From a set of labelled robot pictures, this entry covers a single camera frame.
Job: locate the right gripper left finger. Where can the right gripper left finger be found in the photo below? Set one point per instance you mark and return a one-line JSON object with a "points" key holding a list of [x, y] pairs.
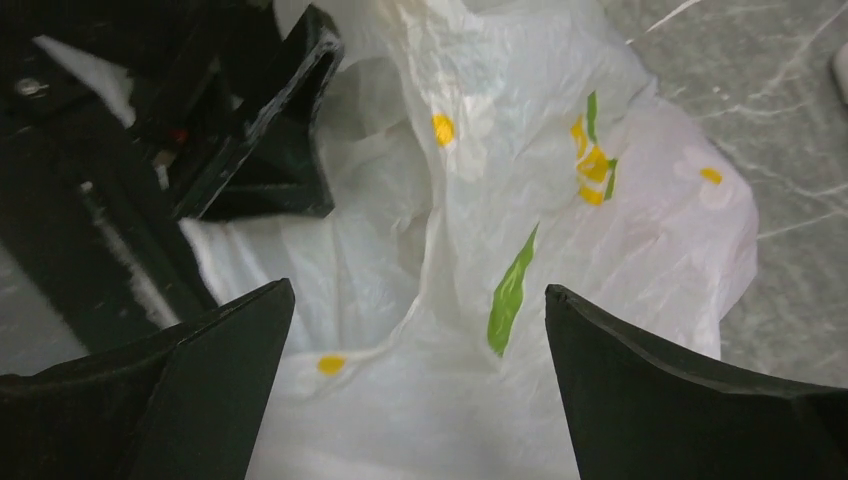
{"points": [[184, 403]]}

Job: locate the white printed plastic bag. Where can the white printed plastic bag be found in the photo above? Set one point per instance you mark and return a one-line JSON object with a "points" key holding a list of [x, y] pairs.
{"points": [[478, 152]]}

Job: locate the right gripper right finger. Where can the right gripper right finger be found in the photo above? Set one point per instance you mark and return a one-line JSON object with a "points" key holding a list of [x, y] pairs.
{"points": [[641, 407]]}

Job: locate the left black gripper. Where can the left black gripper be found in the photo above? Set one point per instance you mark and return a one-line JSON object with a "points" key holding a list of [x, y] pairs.
{"points": [[120, 118]]}

